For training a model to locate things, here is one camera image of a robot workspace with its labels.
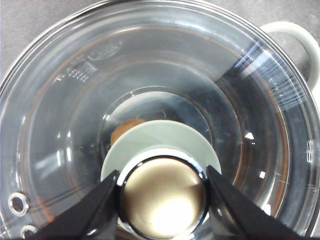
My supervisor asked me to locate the glass steamer lid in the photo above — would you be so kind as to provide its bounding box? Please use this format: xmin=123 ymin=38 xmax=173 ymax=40
xmin=0 ymin=1 xmax=320 ymax=240

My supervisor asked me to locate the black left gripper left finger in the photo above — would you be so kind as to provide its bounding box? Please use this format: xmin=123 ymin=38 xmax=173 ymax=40
xmin=26 ymin=170 xmax=120 ymax=240

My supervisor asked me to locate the green electric steamer pot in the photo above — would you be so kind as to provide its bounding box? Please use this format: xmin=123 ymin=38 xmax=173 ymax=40
xmin=261 ymin=21 xmax=320 ymax=109

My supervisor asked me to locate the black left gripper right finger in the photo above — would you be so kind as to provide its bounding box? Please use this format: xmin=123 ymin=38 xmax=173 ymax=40
xmin=206 ymin=165 xmax=310 ymax=240

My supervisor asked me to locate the brown potato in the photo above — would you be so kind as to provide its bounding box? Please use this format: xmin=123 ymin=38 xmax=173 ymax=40
xmin=110 ymin=119 xmax=146 ymax=146

